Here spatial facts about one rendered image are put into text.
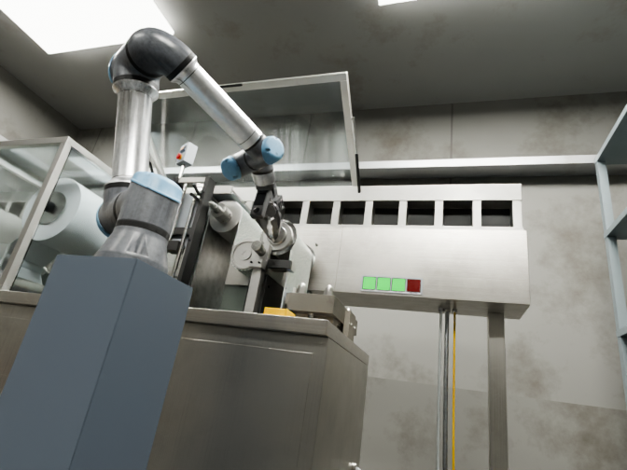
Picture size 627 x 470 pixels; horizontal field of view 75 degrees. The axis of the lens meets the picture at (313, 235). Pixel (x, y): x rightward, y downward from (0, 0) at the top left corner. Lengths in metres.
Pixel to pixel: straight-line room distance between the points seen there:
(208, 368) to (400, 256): 0.92
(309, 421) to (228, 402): 0.23
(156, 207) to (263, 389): 0.53
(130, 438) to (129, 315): 0.23
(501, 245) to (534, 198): 1.49
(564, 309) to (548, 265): 0.29
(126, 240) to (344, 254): 1.09
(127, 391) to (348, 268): 1.13
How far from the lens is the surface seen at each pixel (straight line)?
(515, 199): 1.88
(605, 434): 2.92
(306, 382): 1.10
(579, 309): 3.01
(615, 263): 2.63
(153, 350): 0.91
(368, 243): 1.80
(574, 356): 2.94
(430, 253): 1.76
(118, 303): 0.83
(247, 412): 1.15
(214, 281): 1.78
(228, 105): 1.19
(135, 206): 0.96
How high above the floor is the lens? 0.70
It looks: 22 degrees up
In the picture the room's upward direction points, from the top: 9 degrees clockwise
